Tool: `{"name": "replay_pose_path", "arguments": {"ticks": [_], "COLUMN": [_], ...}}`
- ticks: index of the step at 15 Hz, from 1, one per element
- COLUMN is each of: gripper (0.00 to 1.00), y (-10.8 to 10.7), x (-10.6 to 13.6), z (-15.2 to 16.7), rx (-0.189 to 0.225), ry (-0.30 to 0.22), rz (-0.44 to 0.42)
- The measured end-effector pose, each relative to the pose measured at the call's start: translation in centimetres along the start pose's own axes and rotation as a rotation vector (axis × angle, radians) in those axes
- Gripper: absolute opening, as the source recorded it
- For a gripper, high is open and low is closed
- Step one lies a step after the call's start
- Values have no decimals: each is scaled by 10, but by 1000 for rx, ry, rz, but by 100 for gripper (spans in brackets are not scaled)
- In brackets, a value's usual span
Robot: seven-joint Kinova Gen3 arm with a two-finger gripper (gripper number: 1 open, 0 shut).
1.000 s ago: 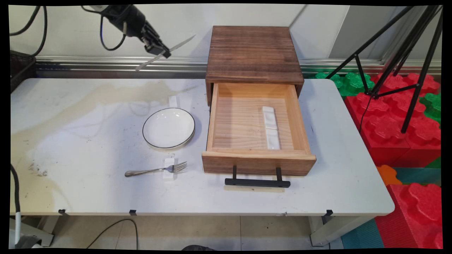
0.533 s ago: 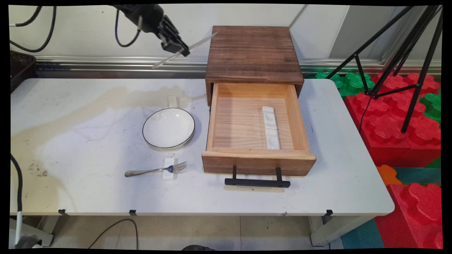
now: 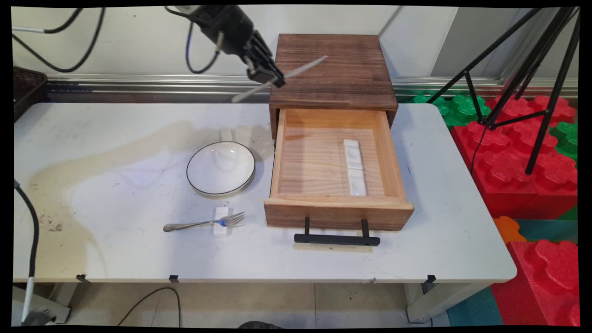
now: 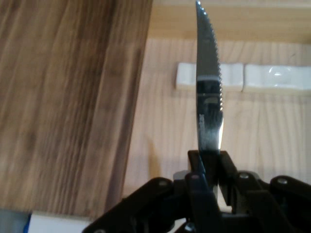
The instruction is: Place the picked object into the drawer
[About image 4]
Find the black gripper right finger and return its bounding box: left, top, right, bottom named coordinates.
left=218, top=150, right=311, bottom=233

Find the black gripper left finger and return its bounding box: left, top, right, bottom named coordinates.
left=82, top=150, right=222, bottom=233

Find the silver serrated table knife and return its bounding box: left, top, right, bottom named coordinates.
left=195, top=0, right=225, bottom=196

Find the white ceramic cutlery rest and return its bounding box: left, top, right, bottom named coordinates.
left=175, top=62, right=244, bottom=91
left=243, top=64, right=311, bottom=92

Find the dark wooden board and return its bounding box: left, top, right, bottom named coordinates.
left=0, top=0, right=154, bottom=219

